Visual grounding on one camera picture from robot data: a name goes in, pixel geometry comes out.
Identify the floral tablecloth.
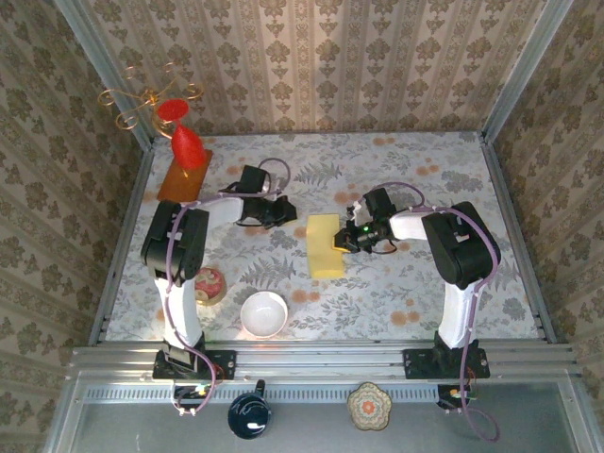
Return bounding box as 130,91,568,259
104,131,542,342

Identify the orange wooden board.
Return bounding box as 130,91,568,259
156,148,213,205

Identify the small red gold bowl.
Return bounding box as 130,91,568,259
194,267,227,307

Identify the white bowl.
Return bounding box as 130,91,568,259
240,291,289,339

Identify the red wine glass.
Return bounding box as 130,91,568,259
156,98,206,170

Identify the perforated metal strip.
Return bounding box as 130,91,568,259
77,382,473,405

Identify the patterned flower-shaped dish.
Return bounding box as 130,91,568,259
346,381,393,431

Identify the dark blue mug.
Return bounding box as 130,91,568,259
227,379,273,440

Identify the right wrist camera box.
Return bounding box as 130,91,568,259
363,187,397,219

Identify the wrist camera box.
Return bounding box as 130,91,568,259
234,164,273,195
363,187,397,219

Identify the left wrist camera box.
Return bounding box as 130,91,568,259
234,164,273,195

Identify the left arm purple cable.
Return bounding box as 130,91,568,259
162,157,290,419

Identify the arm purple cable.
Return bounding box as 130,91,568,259
162,157,290,419
351,181,502,444

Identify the wide aluminium base rail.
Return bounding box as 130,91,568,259
70,340,582,379

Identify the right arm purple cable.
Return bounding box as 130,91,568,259
351,181,502,444

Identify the aluminium side rail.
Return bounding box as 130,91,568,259
479,134,559,344
88,144,157,345

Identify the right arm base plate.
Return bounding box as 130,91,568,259
403,347,491,379

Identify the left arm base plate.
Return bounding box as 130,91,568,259
151,348,237,381

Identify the gold wire stand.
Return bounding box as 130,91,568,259
97,63,204,142

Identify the aluminium frame post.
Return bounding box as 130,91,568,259
52,0,156,150
481,0,576,143

